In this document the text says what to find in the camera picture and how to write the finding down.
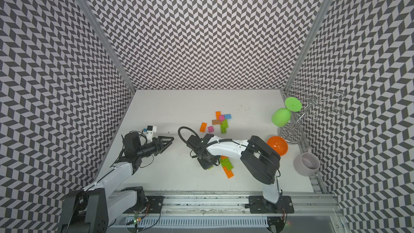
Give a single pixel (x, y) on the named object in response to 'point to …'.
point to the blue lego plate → (228, 116)
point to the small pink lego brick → (210, 129)
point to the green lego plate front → (223, 130)
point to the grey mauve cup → (306, 164)
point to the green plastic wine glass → (281, 117)
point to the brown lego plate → (216, 122)
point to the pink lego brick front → (221, 117)
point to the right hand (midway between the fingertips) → (211, 166)
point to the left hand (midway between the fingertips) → (172, 142)
